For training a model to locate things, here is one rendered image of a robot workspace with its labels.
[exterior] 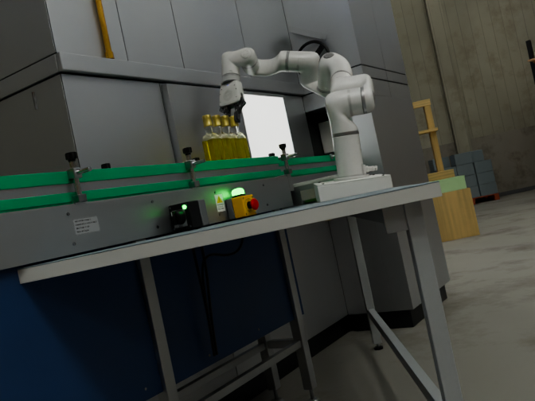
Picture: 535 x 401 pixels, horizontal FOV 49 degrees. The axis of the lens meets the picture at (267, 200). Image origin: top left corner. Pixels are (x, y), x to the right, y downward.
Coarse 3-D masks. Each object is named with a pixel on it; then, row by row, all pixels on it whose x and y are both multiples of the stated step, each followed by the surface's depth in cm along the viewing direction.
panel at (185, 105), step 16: (176, 96) 232; (192, 96) 241; (208, 96) 250; (272, 96) 295; (176, 112) 231; (192, 112) 239; (208, 112) 248; (176, 128) 229; (192, 128) 237; (240, 128) 266; (176, 144) 229; (192, 144) 235
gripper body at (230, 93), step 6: (222, 84) 244; (228, 84) 242; (234, 84) 240; (240, 84) 242; (222, 90) 243; (228, 90) 241; (234, 90) 240; (240, 90) 241; (222, 96) 243; (228, 96) 241; (234, 96) 239; (240, 96) 240; (222, 102) 242; (228, 102) 240; (234, 102) 239; (240, 102) 243
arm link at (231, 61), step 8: (248, 48) 241; (224, 56) 244; (232, 56) 243; (240, 56) 241; (248, 56) 240; (256, 56) 245; (224, 64) 244; (232, 64) 243; (240, 64) 243; (248, 64) 242; (224, 72) 243; (232, 72) 242
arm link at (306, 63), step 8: (288, 56) 239; (296, 56) 238; (304, 56) 238; (312, 56) 237; (288, 64) 239; (296, 64) 239; (304, 64) 238; (312, 64) 238; (304, 72) 240; (312, 72) 239; (304, 80) 242; (312, 80) 241; (312, 88) 240
